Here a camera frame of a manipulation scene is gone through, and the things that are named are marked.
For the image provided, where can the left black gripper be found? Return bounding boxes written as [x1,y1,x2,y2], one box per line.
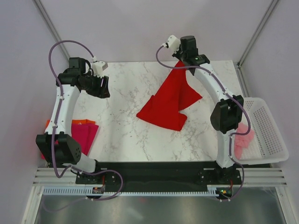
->
[82,71,110,99]

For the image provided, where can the red t shirt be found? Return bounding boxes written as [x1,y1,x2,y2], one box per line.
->
[136,61,202,131]

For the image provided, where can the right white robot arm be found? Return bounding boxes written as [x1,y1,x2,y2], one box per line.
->
[167,35,244,184]

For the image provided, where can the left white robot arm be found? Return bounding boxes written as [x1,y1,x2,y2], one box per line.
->
[36,57,110,183]

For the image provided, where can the orange folded t shirt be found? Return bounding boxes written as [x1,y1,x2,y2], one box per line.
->
[44,119,96,128]

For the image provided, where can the magenta folded t shirt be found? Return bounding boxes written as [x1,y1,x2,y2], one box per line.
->
[36,125,98,164]

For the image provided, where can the pink t shirt in basket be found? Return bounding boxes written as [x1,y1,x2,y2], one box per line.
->
[234,123,255,160]

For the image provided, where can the white plastic basket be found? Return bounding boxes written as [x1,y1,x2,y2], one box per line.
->
[239,97,289,165]

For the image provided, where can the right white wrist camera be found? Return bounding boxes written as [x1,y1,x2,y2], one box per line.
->
[163,35,180,53]

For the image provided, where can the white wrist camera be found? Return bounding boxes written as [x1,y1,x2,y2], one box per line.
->
[163,35,180,53]
[91,61,108,77]

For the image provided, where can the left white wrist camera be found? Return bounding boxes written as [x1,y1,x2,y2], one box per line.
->
[91,61,108,77]

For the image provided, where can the white slotted cable duct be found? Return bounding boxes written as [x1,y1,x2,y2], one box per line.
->
[43,186,219,197]

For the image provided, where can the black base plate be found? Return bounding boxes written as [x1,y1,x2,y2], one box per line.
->
[75,161,242,192]

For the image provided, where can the aluminium rail frame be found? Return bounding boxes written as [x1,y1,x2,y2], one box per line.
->
[33,168,287,187]

